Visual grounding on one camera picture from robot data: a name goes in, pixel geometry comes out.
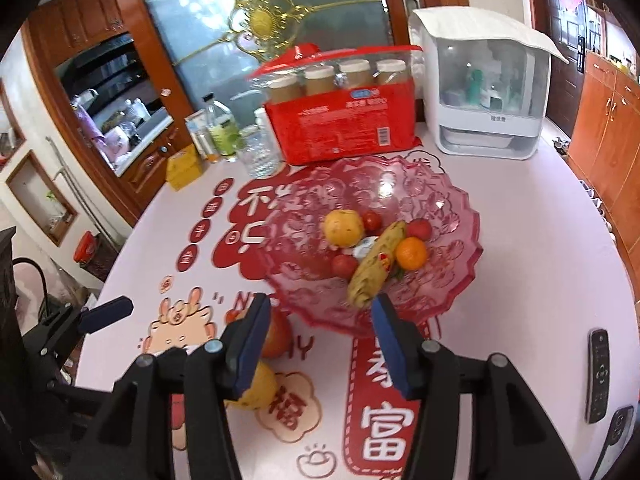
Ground yellow box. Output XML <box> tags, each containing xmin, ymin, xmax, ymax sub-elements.
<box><xmin>165</xmin><ymin>144</ymin><xmax>203</xmax><ymax>191</ymax></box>

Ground spotted yellow banana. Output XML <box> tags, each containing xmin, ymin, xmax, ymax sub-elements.
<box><xmin>347</xmin><ymin>220</ymin><xmax>407</xmax><ymax>309</ymax></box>

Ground black remote control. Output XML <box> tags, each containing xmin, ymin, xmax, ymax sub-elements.
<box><xmin>585</xmin><ymin>328</ymin><xmax>612</xmax><ymax>425</ymax></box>

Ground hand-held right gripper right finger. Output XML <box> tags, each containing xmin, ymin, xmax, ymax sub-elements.
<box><xmin>371</xmin><ymin>294</ymin><xmax>583</xmax><ymax>480</ymax></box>

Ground clear bottle with green label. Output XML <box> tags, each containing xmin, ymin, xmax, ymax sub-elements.
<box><xmin>202</xmin><ymin>92</ymin><xmax>243</xmax><ymax>161</ymax></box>

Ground wooden kitchen wall cabinets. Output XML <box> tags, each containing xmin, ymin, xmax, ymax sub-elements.
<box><xmin>27</xmin><ymin>0</ymin><xmax>126</xmax><ymax>66</ymax></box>

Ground white carton box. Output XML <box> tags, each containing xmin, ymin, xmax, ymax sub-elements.
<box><xmin>185</xmin><ymin>112</ymin><xmax>211</xmax><ymax>158</ymax></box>

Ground pink glass fruit bowl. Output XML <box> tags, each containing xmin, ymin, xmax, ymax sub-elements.
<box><xmin>257</xmin><ymin>155</ymin><xmax>485</xmax><ymax>336</ymax></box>

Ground black range hood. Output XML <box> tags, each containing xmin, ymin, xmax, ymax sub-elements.
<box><xmin>55</xmin><ymin>35</ymin><xmax>151</xmax><ymax>91</ymax></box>

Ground red yellow apple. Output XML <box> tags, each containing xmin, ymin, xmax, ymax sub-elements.
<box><xmin>260</xmin><ymin>305</ymin><xmax>292</xmax><ymax>358</ymax></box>

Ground black smartphone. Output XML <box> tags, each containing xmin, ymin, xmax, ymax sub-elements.
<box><xmin>592</xmin><ymin>406</ymin><xmax>635</xmax><ymax>480</ymax></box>

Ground red basket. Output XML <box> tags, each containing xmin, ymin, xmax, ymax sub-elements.
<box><xmin>73</xmin><ymin>231</ymin><xmax>98</xmax><ymax>263</ymax></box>

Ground yellow pear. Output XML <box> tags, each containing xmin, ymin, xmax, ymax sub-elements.
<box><xmin>225</xmin><ymin>360</ymin><xmax>277</xmax><ymax>409</ymax></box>

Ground framed wall niche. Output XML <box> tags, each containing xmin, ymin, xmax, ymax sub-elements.
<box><xmin>6</xmin><ymin>150</ymin><xmax>80</xmax><ymax>246</ymax></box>

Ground dark wooden entrance door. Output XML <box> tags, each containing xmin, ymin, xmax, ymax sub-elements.
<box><xmin>542</xmin><ymin>0</ymin><xmax>591</xmax><ymax>131</ymax></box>

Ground white countertop cabinet appliance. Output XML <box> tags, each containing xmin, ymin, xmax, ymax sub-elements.
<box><xmin>409</xmin><ymin>6</ymin><xmax>571</xmax><ymax>161</ymax></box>

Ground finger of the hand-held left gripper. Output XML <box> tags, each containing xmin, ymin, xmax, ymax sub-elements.
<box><xmin>22</xmin><ymin>296</ymin><xmax>134</xmax><ymax>361</ymax></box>

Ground clear glass tumbler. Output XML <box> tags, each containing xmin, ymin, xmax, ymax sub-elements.
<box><xmin>240</xmin><ymin>130</ymin><xmax>282</xmax><ymax>178</ymax></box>

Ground red paper cup package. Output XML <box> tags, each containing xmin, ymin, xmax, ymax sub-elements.
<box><xmin>262</xmin><ymin>82</ymin><xmax>421</xmax><ymax>165</ymax></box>

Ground small orange tangerine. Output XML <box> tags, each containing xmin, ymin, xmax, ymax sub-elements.
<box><xmin>395</xmin><ymin>236</ymin><xmax>429</xmax><ymax>271</ymax></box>

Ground dull red tomato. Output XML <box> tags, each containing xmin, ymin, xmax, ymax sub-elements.
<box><xmin>331</xmin><ymin>254</ymin><xmax>360</xmax><ymax>277</ymax></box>

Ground large yellow orange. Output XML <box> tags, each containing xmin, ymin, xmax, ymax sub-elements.
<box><xmin>323</xmin><ymin>209</ymin><xmax>365</xmax><ymax>247</ymax></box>

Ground small metal can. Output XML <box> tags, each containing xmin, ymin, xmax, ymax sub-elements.
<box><xmin>202</xmin><ymin>130</ymin><xmax>221</xmax><ymax>163</ymax></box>

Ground gold door ornament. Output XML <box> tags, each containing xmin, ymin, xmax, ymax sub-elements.
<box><xmin>220</xmin><ymin>0</ymin><xmax>386</xmax><ymax>58</ymax></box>

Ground wooden shelf cabinet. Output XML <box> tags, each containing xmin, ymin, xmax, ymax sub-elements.
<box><xmin>567</xmin><ymin>0</ymin><xmax>640</xmax><ymax>306</ymax></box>

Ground clear bag with red top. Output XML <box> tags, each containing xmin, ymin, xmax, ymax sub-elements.
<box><xmin>247</xmin><ymin>44</ymin><xmax>423</xmax><ymax>106</ymax></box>

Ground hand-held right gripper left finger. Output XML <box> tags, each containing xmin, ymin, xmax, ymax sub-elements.
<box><xmin>87</xmin><ymin>292</ymin><xmax>273</xmax><ymax>480</ymax></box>

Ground wooden kitchen counter cabinet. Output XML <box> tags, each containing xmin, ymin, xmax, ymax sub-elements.
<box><xmin>115</xmin><ymin>110</ymin><xmax>196</xmax><ymax>196</ymax></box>

